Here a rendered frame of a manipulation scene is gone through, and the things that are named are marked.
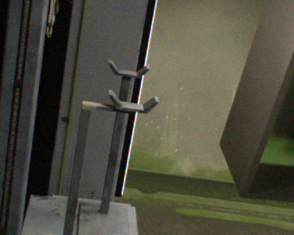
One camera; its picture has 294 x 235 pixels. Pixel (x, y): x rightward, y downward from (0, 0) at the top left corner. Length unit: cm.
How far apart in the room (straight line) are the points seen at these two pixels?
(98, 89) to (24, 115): 52
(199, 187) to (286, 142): 66
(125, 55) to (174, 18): 180
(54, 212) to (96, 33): 48
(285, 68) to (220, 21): 137
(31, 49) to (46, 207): 39
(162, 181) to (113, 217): 184
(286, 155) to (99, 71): 129
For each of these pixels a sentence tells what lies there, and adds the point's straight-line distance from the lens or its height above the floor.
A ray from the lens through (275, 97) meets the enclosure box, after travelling 205.
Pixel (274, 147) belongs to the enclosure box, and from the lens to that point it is 260.
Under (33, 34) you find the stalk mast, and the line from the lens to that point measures 98.
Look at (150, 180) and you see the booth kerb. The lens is 304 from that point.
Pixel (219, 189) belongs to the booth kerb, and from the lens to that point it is 312.
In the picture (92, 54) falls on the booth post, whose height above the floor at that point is 103.
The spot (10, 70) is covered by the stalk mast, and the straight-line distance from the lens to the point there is 100.
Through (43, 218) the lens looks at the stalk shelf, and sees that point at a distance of 120.
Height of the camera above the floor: 138
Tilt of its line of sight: 19 degrees down
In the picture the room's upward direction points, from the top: 10 degrees clockwise
